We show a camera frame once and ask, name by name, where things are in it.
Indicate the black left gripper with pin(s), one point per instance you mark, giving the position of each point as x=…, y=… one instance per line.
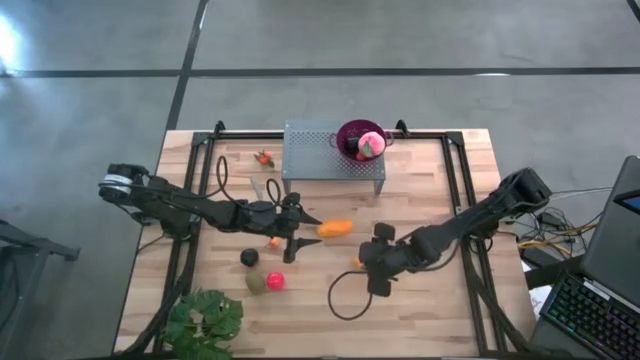
x=290, y=225

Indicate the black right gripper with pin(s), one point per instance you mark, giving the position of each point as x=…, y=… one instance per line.
x=380, y=260

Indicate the small yellow-red toy pear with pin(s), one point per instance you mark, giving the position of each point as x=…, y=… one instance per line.
x=356, y=262
x=360, y=156
x=274, y=243

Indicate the orange toy mango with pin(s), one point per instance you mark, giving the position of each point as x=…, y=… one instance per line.
x=335, y=228

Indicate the red toy apple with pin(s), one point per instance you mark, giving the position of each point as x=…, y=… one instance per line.
x=275, y=281

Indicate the black toy avocado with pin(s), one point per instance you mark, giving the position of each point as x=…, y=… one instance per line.
x=352, y=144
x=249, y=257

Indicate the brown toy kiwi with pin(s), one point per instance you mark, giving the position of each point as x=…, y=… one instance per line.
x=256, y=283

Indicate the purple perforated colander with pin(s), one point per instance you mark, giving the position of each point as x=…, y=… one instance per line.
x=342, y=135

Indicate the pink toy peach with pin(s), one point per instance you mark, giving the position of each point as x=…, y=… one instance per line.
x=372, y=145

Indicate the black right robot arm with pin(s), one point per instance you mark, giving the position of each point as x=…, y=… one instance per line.
x=475, y=215

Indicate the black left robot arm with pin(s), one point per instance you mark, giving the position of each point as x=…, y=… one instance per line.
x=200, y=210

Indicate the clear blue rod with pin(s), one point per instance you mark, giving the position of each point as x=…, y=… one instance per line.
x=256, y=187

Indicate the grey perforated metal stand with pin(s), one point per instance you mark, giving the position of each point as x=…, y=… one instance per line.
x=305, y=160

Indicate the green artificial monstera plant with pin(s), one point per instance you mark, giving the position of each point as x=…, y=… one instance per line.
x=200, y=325

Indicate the white paper sheet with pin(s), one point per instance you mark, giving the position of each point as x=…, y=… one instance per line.
x=539, y=300

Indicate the black power adapter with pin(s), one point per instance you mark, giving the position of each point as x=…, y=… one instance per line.
x=551, y=219

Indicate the grey laptop with backlit keyboard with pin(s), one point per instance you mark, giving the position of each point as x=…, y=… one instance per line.
x=610, y=250

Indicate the black side table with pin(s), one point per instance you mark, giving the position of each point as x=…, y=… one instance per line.
x=30, y=245

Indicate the black aluminium rig frame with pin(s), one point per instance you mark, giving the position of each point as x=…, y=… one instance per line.
x=240, y=135

